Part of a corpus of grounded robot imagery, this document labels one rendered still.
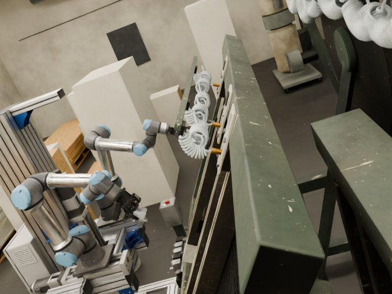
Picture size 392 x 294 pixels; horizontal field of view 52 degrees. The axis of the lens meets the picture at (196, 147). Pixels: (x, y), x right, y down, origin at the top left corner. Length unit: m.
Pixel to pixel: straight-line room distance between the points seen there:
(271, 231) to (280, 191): 0.14
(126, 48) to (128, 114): 5.97
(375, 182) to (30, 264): 2.38
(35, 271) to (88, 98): 2.48
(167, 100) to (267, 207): 6.87
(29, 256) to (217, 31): 4.22
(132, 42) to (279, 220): 10.08
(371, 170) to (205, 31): 5.20
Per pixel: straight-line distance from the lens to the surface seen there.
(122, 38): 10.65
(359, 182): 0.92
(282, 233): 0.61
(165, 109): 7.54
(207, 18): 6.00
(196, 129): 1.25
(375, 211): 0.83
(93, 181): 2.02
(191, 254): 2.37
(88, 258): 2.55
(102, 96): 4.81
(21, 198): 2.29
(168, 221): 3.07
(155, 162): 4.98
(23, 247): 2.84
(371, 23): 1.20
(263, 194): 0.70
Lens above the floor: 2.28
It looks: 21 degrees down
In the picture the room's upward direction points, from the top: 22 degrees counter-clockwise
